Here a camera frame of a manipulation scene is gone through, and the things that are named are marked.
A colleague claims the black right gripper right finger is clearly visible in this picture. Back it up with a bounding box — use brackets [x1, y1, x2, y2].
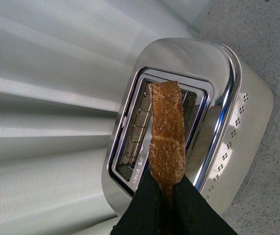
[174, 176, 236, 235]

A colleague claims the brown bread slice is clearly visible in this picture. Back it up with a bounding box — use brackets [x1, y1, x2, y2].
[149, 81, 186, 209]

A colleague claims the beige chrome two-slot toaster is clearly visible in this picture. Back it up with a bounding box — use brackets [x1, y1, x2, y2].
[102, 38, 273, 216]

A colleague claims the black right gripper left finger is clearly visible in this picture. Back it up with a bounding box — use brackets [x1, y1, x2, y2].
[112, 169, 166, 235]

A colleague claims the grey-white curtain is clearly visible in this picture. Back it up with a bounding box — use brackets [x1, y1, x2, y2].
[0, 0, 209, 235]

